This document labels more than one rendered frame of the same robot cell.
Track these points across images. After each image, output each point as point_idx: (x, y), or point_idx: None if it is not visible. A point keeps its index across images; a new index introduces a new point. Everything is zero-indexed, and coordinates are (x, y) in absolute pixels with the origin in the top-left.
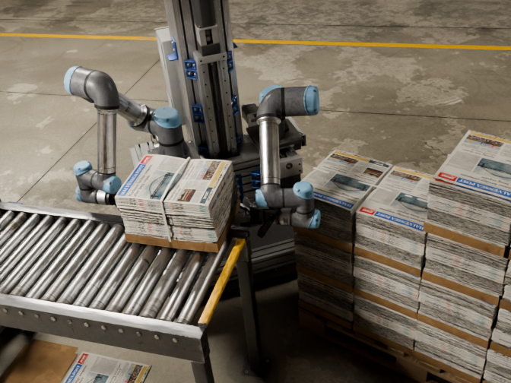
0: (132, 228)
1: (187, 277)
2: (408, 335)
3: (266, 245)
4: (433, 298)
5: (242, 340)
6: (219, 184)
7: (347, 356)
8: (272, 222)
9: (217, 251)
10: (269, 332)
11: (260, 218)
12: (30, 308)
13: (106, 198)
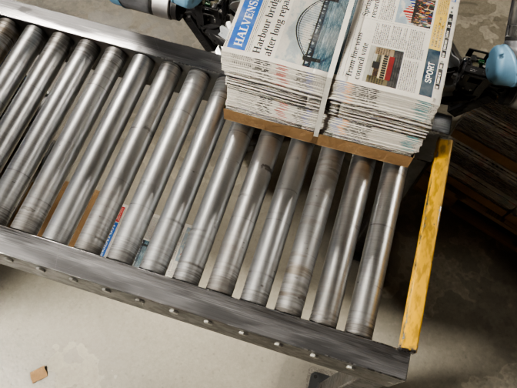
0: (243, 102)
1: (355, 220)
2: None
3: None
4: None
5: (338, 203)
6: (451, 42)
7: (478, 241)
8: (493, 100)
9: (406, 166)
10: (372, 193)
11: (475, 92)
12: (60, 268)
13: (169, 8)
